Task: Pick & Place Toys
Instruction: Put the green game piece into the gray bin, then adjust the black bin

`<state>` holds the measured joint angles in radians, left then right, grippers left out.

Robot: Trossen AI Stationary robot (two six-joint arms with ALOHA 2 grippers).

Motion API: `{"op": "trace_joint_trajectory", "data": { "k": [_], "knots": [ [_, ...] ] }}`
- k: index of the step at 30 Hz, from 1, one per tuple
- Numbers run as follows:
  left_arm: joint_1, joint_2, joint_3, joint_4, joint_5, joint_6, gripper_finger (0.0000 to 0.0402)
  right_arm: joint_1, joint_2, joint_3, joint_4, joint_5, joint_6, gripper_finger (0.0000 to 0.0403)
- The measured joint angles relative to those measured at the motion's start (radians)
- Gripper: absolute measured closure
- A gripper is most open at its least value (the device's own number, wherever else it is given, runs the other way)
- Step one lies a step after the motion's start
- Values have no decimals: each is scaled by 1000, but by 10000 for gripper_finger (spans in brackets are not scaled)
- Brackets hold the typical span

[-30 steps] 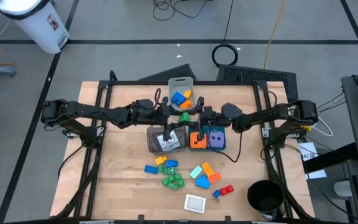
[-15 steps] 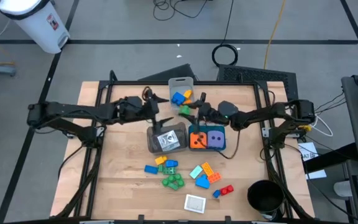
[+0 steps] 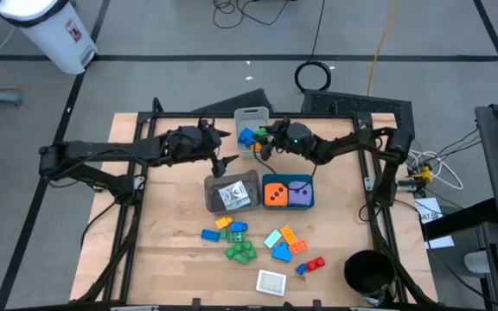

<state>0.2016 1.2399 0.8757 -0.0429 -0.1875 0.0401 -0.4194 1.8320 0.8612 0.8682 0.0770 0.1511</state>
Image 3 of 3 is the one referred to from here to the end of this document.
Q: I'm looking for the yellow-orange toy brick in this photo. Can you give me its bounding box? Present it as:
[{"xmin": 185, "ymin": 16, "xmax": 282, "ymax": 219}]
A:
[{"xmin": 279, "ymin": 224, "xmax": 299, "ymax": 246}]

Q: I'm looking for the teal plastic bin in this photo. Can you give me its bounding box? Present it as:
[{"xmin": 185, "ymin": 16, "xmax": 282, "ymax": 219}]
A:
[{"xmin": 260, "ymin": 173, "xmax": 316, "ymax": 212}]

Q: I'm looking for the black tangled floor cable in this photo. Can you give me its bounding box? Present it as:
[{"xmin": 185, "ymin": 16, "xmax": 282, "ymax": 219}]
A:
[{"xmin": 212, "ymin": 0, "xmax": 291, "ymax": 30}]

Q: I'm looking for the black desk beam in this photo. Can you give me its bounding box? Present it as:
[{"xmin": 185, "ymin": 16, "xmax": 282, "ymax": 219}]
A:
[{"xmin": 421, "ymin": 197, "xmax": 498, "ymax": 243}]

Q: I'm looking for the black metal table frame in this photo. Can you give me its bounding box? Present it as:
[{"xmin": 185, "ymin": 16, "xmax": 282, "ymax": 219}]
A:
[{"xmin": 73, "ymin": 97, "xmax": 437, "ymax": 308}]

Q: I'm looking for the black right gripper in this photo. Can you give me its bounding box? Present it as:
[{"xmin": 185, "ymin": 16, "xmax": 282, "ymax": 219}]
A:
[{"xmin": 259, "ymin": 117, "xmax": 317, "ymax": 162}]

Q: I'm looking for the blue curved toy brick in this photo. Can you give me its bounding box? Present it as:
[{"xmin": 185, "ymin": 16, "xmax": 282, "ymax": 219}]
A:
[{"xmin": 271, "ymin": 241, "xmax": 294, "ymax": 263}]

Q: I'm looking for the dark grey plastic bin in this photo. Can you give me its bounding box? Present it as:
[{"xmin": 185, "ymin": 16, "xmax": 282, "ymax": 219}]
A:
[{"xmin": 203, "ymin": 169, "xmax": 262, "ymax": 215}]

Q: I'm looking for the yellow floor cable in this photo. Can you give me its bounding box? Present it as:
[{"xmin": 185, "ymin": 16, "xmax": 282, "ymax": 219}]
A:
[{"xmin": 366, "ymin": 0, "xmax": 399, "ymax": 97}]

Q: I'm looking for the white printed paper sheet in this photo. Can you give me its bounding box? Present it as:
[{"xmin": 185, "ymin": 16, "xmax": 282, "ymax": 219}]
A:
[{"xmin": 413, "ymin": 197, "xmax": 444, "ymax": 225}]

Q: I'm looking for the black round cup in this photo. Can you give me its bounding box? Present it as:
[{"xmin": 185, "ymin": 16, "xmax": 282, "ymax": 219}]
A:
[{"xmin": 343, "ymin": 249, "xmax": 398, "ymax": 306}]

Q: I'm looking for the white pedal trash can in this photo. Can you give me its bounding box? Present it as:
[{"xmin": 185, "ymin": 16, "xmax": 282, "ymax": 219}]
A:
[{"xmin": 0, "ymin": 0, "xmax": 99, "ymax": 76}]

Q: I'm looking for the green two-stud toy brick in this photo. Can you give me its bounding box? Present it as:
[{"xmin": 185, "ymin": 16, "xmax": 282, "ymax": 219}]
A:
[{"xmin": 240, "ymin": 240, "xmax": 258, "ymax": 260}]

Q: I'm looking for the red toy brick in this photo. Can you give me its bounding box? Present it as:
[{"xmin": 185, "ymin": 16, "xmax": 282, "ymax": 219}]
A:
[{"xmin": 304, "ymin": 256, "xmax": 327, "ymax": 272}]

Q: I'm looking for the purple foam die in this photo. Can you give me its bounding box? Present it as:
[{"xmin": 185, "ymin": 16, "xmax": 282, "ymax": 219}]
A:
[{"xmin": 288, "ymin": 181, "xmax": 314, "ymax": 206}]

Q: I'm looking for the black coiled cable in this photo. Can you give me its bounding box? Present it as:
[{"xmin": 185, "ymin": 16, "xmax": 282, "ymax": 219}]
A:
[{"xmin": 293, "ymin": 0, "xmax": 333, "ymax": 93}]

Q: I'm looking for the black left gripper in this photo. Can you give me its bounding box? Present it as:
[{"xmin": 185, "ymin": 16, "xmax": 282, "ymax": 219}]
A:
[{"xmin": 173, "ymin": 119, "xmax": 240, "ymax": 180}]

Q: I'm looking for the black perforated computer case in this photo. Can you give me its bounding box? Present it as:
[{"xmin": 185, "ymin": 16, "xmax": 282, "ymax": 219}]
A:
[{"xmin": 300, "ymin": 89, "xmax": 416, "ymax": 149}]

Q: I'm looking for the black slanted panel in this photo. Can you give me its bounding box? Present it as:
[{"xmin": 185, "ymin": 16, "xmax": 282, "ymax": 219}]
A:
[{"xmin": 192, "ymin": 88, "xmax": 278, "ymax": 114}]

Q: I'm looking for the grey computer mouse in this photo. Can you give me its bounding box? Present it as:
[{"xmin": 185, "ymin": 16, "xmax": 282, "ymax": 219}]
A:
[{"xmin": 463, "ymin": 250, "xmax": 492, "ymax": 274}]

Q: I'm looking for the white framed card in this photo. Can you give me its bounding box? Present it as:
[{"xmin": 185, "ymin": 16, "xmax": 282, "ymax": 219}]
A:
[
  {"xmin": 227, "ymin": 199, "xmax": 252, "ymax": 212},
  {"xmin": 255, "ymin": 269, "xmax": 288, "ymax": 298}
]

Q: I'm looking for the white printed card packet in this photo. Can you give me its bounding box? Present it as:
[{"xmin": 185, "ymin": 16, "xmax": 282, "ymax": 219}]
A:
[{"xmin": 217, "ymin": 181, "xmax": 249, "ymax": 205}]

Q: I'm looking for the orange foam die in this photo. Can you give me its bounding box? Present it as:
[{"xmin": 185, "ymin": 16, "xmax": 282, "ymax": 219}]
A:
[{"xmin": 263, "ymin": 181, "xmax": 290, "ymax": 207}]

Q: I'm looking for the orange studded brick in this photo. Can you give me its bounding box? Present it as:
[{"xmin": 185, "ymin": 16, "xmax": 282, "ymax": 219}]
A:
[{"xmin": 288, "ymin": 239, "xmax": 309, "ymax": 256}]

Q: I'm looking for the mint toy brick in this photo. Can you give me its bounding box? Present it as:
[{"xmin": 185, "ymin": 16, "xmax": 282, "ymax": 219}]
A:
[{"xmin": 263, "ymin": 229, "xmax": 284, "ymax": 251}]

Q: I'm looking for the light grey plastic bin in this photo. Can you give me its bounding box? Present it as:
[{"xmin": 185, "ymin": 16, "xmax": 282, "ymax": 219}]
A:
[{"xmin": 233, "ymin": 105, "xmax": 274, "ymax": 160}]

